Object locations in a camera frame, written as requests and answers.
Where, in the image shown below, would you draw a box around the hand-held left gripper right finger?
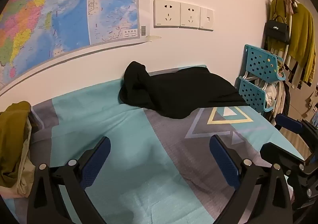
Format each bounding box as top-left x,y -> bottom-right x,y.
209,135 -> 294,224

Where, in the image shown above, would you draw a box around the colourful wall map poster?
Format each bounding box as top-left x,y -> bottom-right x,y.
0,0 -> 151,90

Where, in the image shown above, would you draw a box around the black garment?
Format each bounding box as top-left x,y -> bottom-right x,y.
118,61 -> 253,119

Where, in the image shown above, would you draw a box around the white wall data socket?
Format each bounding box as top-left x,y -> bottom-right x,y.
199,7 -> 214,32

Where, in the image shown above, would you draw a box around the clothes in baskets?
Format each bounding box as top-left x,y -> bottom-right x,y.
264,70 -> 291,125

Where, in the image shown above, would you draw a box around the patterned teal grey bed sheet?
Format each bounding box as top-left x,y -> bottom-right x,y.
0,65 -> 306,224

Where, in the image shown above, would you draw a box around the white wall power socket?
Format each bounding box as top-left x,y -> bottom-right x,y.
179,2 -> 202,29
153,0 -> 181,28

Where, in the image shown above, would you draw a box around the beige cloth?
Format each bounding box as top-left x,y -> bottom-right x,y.
0,125 -> 37,199

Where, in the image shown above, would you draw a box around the yellow-green sweater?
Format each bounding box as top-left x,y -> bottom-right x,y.
270,0 -> 317,83

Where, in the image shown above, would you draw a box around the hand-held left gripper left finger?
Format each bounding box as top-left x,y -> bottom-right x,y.
27,136 -> 111,224

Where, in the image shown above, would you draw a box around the black handbag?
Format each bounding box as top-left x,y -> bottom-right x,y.
264,15 -> 291,45

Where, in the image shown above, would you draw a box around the mustard garment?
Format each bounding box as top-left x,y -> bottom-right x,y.
0,101 -> 32,187

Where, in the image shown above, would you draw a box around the striped hanging clothes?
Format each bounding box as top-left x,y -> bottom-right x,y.
283,49 -> 314,90

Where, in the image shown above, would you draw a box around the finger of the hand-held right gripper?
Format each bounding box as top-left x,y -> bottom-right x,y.
276,114 -> 318,140
260,142 -> 308,178

